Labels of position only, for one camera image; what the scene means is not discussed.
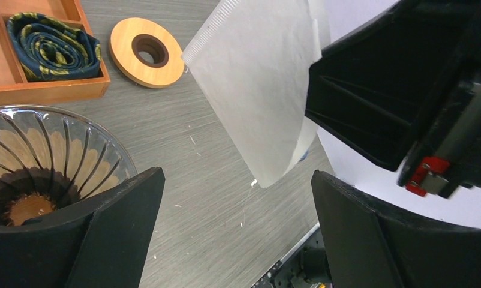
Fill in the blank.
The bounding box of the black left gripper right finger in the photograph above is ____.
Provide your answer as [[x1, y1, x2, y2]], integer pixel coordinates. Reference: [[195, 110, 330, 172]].
[[311, 170, 481, 287]]

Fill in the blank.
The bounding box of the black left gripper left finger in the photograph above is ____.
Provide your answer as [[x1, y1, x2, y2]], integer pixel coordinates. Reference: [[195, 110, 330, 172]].
[[0, 167, 165, 287]]

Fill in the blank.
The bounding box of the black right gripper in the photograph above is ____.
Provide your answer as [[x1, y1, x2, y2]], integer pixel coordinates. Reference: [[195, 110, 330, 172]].
[[306, 1, 481, 199]]

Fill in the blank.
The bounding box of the clear grey ribbed dripper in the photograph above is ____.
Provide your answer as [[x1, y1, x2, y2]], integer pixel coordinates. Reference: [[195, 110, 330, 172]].
[[0, 105, 137, 226]]

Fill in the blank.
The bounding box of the white paper coffee filter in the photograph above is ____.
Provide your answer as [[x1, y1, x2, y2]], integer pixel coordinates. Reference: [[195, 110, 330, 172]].
[[182, 0, 330, 187]]

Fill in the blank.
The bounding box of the wooden ring holder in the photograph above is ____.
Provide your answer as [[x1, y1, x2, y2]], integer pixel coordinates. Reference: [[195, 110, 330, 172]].
[[109, 17, 185, 88]]

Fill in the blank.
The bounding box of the black dripper bottom compartment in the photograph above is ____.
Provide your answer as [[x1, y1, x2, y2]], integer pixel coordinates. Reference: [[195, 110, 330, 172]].
[[6, 12, 101, 82]]

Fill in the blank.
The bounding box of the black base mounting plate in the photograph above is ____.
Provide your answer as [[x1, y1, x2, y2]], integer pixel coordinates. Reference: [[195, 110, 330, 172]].
[[251, 224, 333, 288]]

